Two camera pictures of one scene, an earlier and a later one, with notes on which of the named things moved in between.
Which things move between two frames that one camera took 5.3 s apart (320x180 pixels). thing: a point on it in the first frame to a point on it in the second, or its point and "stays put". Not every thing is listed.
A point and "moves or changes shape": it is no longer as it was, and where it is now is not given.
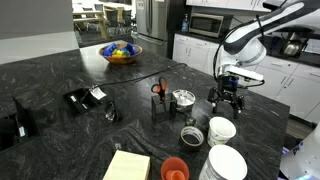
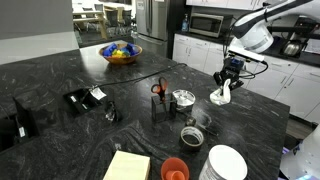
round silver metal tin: (184, 100) stays put
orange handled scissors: (160, 88) stays put
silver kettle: (291, 47) stays put
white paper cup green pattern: (220, 130) moves or changes shape
